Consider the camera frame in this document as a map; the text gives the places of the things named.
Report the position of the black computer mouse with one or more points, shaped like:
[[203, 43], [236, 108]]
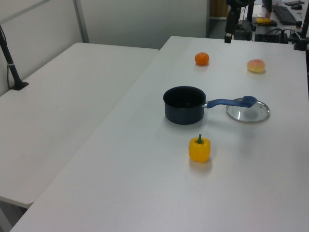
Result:
[[297, 6]]

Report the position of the black keyboard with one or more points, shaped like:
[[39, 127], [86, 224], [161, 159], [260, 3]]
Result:
[[285, 14]]

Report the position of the dark blue saucepan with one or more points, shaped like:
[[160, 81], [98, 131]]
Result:
[[183, 113]]

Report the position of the beige wooden panel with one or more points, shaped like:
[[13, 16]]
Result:
[[218, 8]]

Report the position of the black vertical pole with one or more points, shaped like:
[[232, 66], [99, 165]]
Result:
[[250, 13]]

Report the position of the glass lid with blue knob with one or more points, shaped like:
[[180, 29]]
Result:
[[248, 116]]

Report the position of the yellow bell pepper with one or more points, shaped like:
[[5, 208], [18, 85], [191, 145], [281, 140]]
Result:
[[199, 151]]

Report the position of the pink yellow peach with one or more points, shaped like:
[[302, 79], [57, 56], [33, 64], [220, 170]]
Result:
[[256, 65]]

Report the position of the black clamped camera stand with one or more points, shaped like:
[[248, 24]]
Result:
[[301, 38]]

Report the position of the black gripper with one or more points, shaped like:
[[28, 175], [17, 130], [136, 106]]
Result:
[[235, 5]]

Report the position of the black electronics box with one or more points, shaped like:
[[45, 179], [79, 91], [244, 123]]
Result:
[[270, 37]]

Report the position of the white side table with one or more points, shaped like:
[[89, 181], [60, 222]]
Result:
[[60, 108]]

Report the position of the orange tangerine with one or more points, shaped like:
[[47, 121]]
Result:
[[201, 59]]

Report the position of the black camera pole with base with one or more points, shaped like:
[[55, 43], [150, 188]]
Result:
[[10, 66]]

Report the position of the yellow box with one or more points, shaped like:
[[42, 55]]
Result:
[[263, 21]]

